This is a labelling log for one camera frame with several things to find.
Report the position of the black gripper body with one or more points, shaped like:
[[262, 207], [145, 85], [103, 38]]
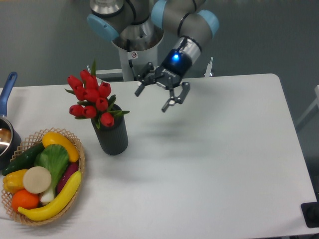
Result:
[[172, 69]]

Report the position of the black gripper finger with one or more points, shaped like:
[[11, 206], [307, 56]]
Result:
[[144, 77], [173, 99]]

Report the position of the red tulip bouquet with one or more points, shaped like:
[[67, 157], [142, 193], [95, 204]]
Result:
[[95, 100]]

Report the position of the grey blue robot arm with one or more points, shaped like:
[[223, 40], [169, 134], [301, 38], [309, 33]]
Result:
[[158, 40]]

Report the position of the dark grey ribbed vase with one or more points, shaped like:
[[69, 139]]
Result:
[[113, 140]]

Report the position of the yellow squash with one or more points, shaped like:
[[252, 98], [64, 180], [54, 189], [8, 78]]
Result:
[[57, 138]]

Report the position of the purple sweet potato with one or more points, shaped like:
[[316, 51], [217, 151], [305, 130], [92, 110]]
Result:
[[72, 168]]

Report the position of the green bok choy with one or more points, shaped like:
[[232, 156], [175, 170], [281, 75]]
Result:
[[55, 159]]

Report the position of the green cucumber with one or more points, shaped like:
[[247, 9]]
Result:
[[25, 160]]

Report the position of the beige round disc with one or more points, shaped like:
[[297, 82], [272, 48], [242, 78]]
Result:
[[36, 180]]

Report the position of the yellow banana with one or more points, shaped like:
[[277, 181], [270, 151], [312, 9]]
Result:
[[58, 203]]

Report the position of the yellow bell pepper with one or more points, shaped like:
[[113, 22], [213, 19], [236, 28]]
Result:
[[13, 182]]

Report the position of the black device at edge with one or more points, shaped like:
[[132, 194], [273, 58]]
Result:
[[311, 214]]

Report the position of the orange fruit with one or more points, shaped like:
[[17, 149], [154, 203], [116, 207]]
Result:
[[24, 199]]

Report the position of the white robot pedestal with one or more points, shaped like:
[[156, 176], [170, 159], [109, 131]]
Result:
[[132, 62]]

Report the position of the white frame at right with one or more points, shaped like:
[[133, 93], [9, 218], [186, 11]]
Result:
[[309, 113]]

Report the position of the blue handled saucepan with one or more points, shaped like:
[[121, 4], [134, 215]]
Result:
[[9, 138]]

